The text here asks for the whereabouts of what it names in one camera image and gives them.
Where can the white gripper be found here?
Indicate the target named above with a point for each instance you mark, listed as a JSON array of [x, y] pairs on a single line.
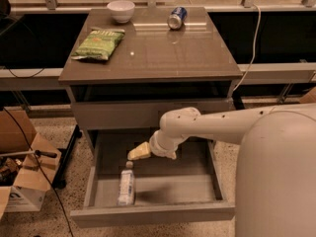
[[157, 148]]

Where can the clear plastic water bottle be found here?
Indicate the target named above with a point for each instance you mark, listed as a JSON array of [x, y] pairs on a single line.
[[126, 191]]

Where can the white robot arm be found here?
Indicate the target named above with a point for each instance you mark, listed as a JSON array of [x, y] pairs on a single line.
[[276, 166]]

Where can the open grey middle drawer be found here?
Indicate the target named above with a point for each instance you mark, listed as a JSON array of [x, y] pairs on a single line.
[[186, 189]]

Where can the closed grey top drawer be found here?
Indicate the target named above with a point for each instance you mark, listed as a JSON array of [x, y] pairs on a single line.
[[138, 114]]

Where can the black stand leg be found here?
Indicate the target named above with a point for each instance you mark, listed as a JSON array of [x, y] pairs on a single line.
[[59, 181]]

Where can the open cardboard box left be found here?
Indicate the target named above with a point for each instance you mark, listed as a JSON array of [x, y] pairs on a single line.
[[34, 178]]

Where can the green chip bag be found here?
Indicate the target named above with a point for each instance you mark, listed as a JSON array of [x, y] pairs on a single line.
[[99, 44]]

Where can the blue soda can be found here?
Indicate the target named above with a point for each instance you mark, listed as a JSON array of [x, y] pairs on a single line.
[[176, 18]]

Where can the white ceramic bowl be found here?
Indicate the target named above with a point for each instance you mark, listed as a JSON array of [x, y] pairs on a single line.
[[121, 11]]

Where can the cardboard box right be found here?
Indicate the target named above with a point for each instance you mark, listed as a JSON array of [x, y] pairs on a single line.
[[309, 97]]

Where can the black handled tool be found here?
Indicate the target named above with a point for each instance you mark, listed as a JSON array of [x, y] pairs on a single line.
[[38, 153]]

